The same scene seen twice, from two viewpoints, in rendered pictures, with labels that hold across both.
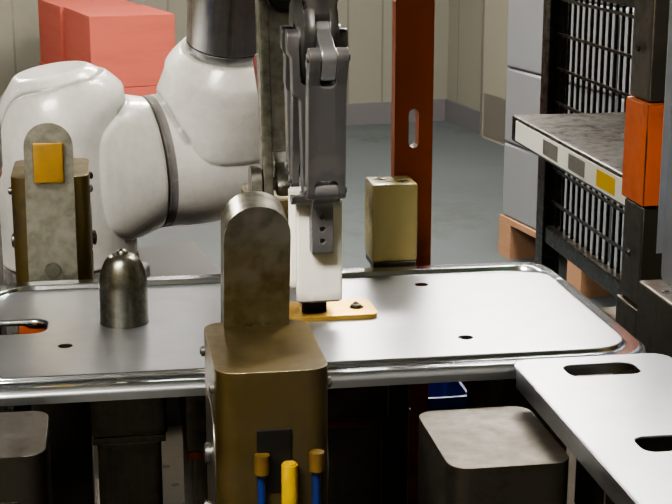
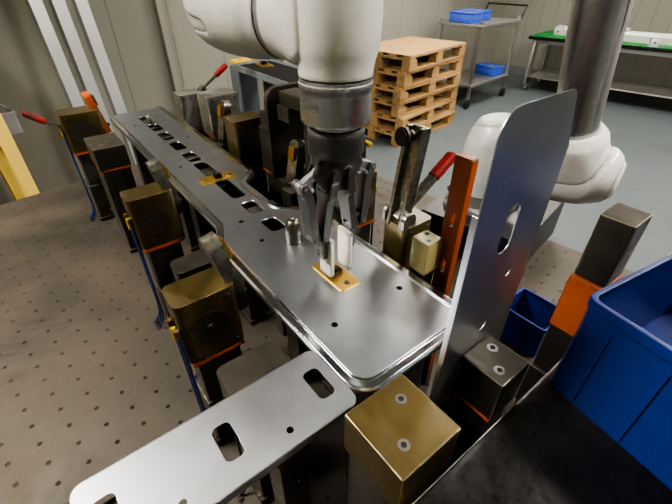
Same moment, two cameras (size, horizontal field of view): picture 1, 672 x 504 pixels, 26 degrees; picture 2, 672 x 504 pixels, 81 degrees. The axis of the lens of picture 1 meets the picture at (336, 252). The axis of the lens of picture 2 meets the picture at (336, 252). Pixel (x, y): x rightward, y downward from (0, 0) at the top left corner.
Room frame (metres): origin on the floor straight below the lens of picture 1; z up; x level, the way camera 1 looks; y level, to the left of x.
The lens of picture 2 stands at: (0.71, -0.43, 1.41)
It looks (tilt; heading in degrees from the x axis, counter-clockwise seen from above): 36 degrees down; 62
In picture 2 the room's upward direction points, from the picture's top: straight up
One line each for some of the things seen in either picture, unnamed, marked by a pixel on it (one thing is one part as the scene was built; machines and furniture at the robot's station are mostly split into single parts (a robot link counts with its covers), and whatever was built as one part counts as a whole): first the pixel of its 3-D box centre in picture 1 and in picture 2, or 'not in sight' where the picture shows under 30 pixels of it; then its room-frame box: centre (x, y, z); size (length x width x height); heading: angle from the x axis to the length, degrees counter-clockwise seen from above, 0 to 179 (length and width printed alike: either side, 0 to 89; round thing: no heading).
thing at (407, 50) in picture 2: not in sight; (403, 87); (3.39, 3.03, 0.40); 1.08 x 0.74 x 0.80; 18
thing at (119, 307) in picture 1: (123, 297); (293, 233); (0.93, 0.14, 1.02); 0.03 x 0.03 x 0.07
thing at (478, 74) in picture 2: not in sight; (476, 54); (4.89, 3.56, 0.52); 1.11 x 0.65 x 1.05; 19
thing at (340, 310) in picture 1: (312, 304); (335, 271); (0.95, 0.02, 1.01); 0.08 x 0.04 x 0.01; 100
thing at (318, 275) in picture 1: (318, 250); (326, 255); (0.93, 0.01, 1.05); 0.03 x 0.01 x 0.07; 99
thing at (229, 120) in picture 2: not in sight; (255, 178); (1.02, 0.66, 0.89); 0.12 x 0.08 x 0.38; 9
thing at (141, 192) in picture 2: not in sight; (160, 261); (0.69, 0.39, 0.87); 0.12 x 0.07 x 0.35; 9
